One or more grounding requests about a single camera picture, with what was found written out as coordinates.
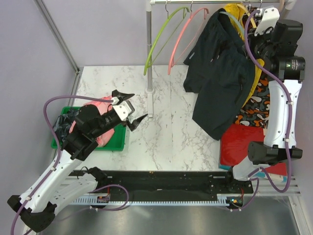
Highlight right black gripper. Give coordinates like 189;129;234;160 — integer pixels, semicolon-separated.
245;25;277;61

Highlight pale teal hanger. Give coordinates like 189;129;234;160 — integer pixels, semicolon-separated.
219;11;244;36

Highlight dark navy shorts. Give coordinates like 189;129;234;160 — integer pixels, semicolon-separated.
183;8;255;140

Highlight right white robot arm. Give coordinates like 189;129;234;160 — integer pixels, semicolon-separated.
224;20;306;193

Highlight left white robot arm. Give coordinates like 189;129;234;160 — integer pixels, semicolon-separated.
7;90;145;234

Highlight cream hanger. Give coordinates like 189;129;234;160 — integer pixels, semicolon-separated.
237;4;257;28

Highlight yellow shorts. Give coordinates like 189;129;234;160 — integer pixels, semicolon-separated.
224;3;262;107

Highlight pink hanger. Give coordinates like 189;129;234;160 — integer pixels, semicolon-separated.
167;7;210;75

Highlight camouflage patterned shorts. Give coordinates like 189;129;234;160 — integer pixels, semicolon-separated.
233;72;270;128

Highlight green hanger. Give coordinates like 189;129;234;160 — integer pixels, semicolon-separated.
143;6;191;75

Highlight green plastic tray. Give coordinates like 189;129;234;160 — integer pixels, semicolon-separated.
61;106;126;151

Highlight pink garment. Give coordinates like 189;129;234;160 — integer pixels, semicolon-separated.
66;101;114;147

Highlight metal clothes rack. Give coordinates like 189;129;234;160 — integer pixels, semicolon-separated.
144;0;296;118

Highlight dark patterned garment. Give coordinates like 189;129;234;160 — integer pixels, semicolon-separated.
53;107;79;144

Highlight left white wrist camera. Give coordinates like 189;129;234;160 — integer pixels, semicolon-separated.
111;97;135;121

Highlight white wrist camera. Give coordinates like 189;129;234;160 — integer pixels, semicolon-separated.
254;6;280;36
111;97;135;121

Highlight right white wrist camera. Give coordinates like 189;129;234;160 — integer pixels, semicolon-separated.
254;6;280;36

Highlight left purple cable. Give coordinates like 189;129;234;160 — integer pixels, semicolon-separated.
9;95;130;235

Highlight purple cable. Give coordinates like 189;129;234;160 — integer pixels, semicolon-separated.
228;9;294;212
9;95;130;235

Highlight white cable duct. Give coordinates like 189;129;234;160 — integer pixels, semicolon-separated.
70;194;229;206

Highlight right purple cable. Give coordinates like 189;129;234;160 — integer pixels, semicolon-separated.
228;9;294;212

